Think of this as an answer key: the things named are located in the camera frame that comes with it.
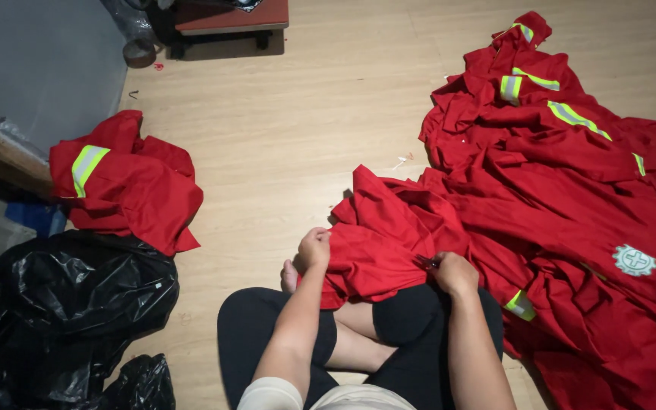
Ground person's left hand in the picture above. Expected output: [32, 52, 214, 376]
[296, 227, 333, 272]

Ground person's right hand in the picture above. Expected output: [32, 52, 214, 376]
[429, 251, 480, 298]

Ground red work garment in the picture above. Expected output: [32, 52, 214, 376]
[297, 165, 479, 311]

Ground person's legs in black shorts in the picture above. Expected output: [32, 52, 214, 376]
[217, 259, 505, 410]

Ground heap of red reflective garments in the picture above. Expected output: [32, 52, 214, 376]
[418, 10, 656, 410]

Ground person's white shirt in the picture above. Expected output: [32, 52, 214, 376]
[237, 376, 418, 410]

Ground folded red reflective garment pile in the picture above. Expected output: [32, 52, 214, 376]
[49, 110, 205, 257]

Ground low red-topped table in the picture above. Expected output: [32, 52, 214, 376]
[167, 0, 290, 59]

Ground small black plastic bag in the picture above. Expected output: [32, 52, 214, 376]
[97, 353, 177, 410]

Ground brown tape roll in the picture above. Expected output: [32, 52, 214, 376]
[122, 38, 158, 69]

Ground large black plastic bag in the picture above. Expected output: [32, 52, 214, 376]
[0, 229, 181, 410]

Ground blue plastic item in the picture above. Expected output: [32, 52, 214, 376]
[5, 200, 68, 238]

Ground clear plastic wrap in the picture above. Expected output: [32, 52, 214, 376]
[100, 0, 158, 58]

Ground wooden ledge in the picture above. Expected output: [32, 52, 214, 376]
[0, 113, 55, 201]

